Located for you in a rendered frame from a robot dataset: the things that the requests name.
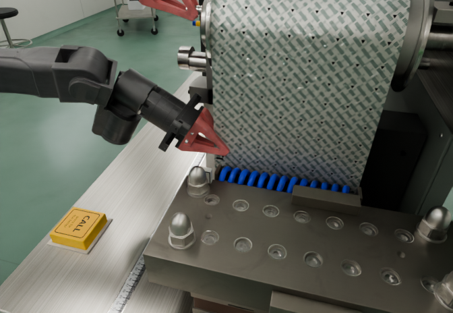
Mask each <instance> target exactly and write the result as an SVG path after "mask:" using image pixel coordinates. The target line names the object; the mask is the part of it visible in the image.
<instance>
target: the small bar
mask: <svg viewBox="0 0 453 313"><path fill-rule="evenodd" d="M291 204H297V205H301V206H308V207H312V208H319V209H324V210H331V211H334V212H341V213H346V214H350V215H357V216H358V215H359V211H360V209H361V201H360V196H358V195H354V194H346V193H342V192H334V191H330V190H322V189H317V188H310V187H305V186H298V185H293V193H292V198H291Z"/></svg>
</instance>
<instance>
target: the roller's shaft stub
mask: <svg viewBox="0 0 453 313"><path fill-rule="evenodd" d="M425 50H430V51H447V52H453V26H449V25H437V24H432V25H431V28H430V31H429V36H428V39H427V44H426V46H425Z"/></svg>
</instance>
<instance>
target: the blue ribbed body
mask: <svg viewBox="0 0 453 313"><path fill-rule="evenodd" d="M218 180H219V181H225V180H227V182H229V183H234V181H235V182H236V183H237V184H241V185H243V184H244V183H245V185H246V186H253V185H255V187H257V188H263V187H264V189H269V190H272V189H273V188H274V190H276V191H280V192H282V191H283V192H288V193H293V185H298V186H305V187H310V188H317V189H322V190H329V184H328V182H323V183H322V185H321V187H320V188H319V183H318V181H316V180H313V181H312V182H311V185H310V186H309V182H308V180H307V179H305V178H304V179H302V180H301V183H300V184H299V180H298V179H297V177H292V178H291V180H290V182H289V178H288V177H287V176H286V175H283V176H282V177H281V178H280V179H279V176H278V175H277V174H275V173H274V174H272V175H271V177H270V176H269V174H268V173H267V172H263V173H262V174H261V175H260V173H259V172H258V171H253V172H252V173H251V172H250V171H249V169H244V170H242V172H241V170H240V168H238V167H235V168H234V169H233V170H232V169H231V167H230V166H226V167H224V168H223V169H222V171H221V172H220V175H219V178H218ZM330 191H334V192H342V193H346V194H353V193H350V187H349V186H347V185H345V186H344V187H343V188H342V191H339V185H338V184H337V183H335V184H333V186H332V188H331V190H330ZM354 195H357V194H354Z"/></svg>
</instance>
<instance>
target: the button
mask: <svg viewBox="0 0 453 313"><path fill-rule="evenodd" d="M106 223H107V217H106V215H105V214H104V213H102V212H96V211H93V210H87V209H83V208H77V207H73V208H72V209H71V210H70V211H69V212H68V213H67V214H66V215H65V217H64V218H63V219H62V220H61V221H60V222H59V224H58V225H57V226H56V227H55V228H54V229H53V230H52V231H51V232H50V234H49V235H50V237H51V239H52V241H53V242H54V243H57V244H62V245H65V246H71V247H74V248H79V249H82V250H87V249H88V247H89V246H90V244H91V243H92V242H93V241H94V239H95V238H96V236H97V235H98V234H99V233H100V231H101V230H102V228H103V227H104V226H105V225H106Z"/></svg>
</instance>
